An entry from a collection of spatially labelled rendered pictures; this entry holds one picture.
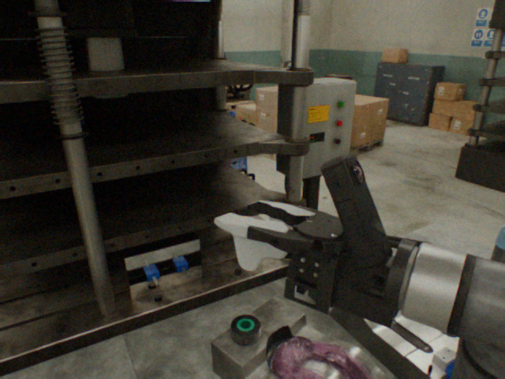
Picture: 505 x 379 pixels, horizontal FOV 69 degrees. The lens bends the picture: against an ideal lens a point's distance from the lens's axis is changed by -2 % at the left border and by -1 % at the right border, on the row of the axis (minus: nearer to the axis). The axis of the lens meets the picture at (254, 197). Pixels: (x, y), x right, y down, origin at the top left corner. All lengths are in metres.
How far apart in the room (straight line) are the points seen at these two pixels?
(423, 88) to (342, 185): 7.51
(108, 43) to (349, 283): 1.20
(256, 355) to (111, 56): 1.06
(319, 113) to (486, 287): 1.30
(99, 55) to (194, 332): 0.96
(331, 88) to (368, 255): 1.27
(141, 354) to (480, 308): 1.00
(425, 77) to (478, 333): 7.53
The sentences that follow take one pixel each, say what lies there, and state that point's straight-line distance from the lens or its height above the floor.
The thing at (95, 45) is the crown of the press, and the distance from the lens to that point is 1.42.
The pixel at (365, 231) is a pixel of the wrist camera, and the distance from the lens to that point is 0.37.
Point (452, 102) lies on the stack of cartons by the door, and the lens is 7.72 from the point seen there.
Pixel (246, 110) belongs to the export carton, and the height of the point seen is 0.51.
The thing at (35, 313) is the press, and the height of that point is 0.79.
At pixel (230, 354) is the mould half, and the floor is 0.91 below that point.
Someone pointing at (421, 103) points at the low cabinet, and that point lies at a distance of 7.88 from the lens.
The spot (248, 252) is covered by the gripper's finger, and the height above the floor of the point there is 1.43.
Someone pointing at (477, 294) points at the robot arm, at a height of 1.46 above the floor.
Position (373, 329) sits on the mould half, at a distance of 1.16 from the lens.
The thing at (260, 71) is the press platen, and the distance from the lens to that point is 1.35.
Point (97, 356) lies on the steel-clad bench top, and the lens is 1.25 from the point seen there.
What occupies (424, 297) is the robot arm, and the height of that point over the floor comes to 1.45.
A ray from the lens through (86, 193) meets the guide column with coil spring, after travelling 1.18.
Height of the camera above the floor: 1.65
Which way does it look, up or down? 24 degrees down
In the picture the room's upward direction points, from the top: straight up
